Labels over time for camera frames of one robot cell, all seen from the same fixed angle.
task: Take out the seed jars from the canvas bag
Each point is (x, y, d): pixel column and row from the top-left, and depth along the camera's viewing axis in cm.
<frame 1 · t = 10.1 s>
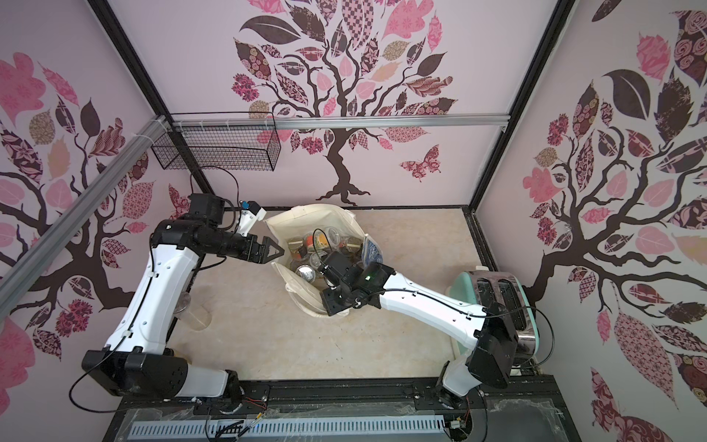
left hand: (267, 255, 72), fingers open
right hand: (327, 298, 74), fingers open
mint green chrome toaster: (484, 286, 81), point 16 cm above the table
clear plastic cup: (208, 319, 89), on the table

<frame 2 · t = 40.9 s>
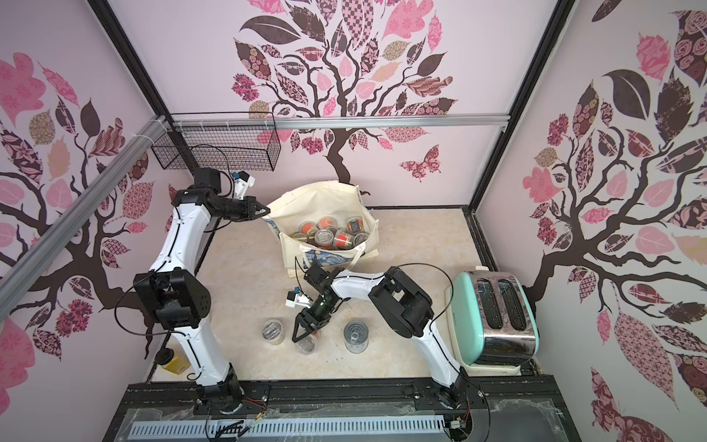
left hand: (264, 215, 85), fingers closed
right hand: (300, 335, 82), fingers open
clear seed jar: (356, 337, 79), point 8 cm above the table
red label seed jar: (343, 240, 97), point 12 cm above the table
clear lid seed jar: (324, 238, 97), point 13 cm above the table
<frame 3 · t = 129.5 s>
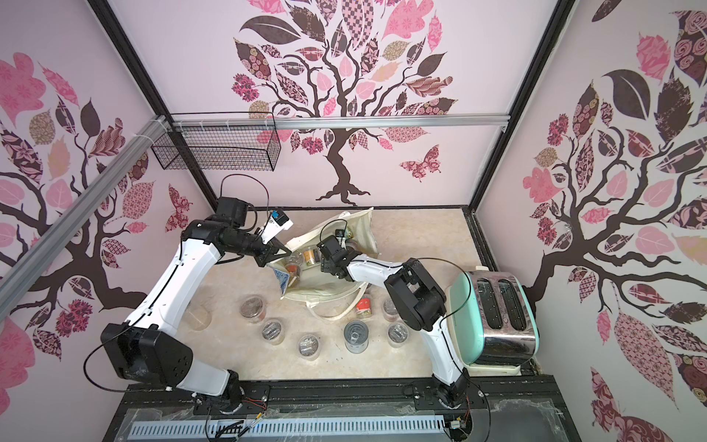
left hand: (283, 256, 77), fingers closed
right hand: (332, 257, 99), fingers open
cream canvas tote bag: (299, 273, 94), point 7 cm above the table
clear seed jar 2: (398, 334, 81), point 6 cm above the table
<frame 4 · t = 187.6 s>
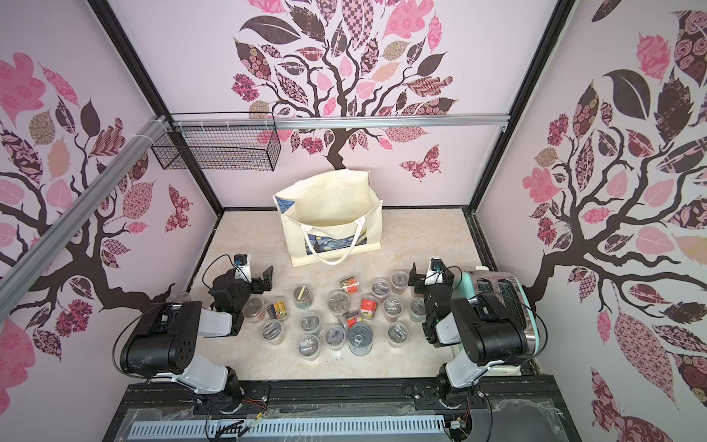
left hand: (259, 269, 94), fingers open
right hand: (430, 262, 89), fingers open
cream canvas tote bag: (330, 217, 106), point 11 cm above the table
clear seed jar 3: (310, 323, 83), point 6 cm above the table
twelfth clear seed jar: (334, 337, 81), point 6 cm above the table
eleventh clear seed jar: (381, 289, 91), point 6 cm above the table
clear seed jar 5: (399, 281, 92), point 7 cm above the table
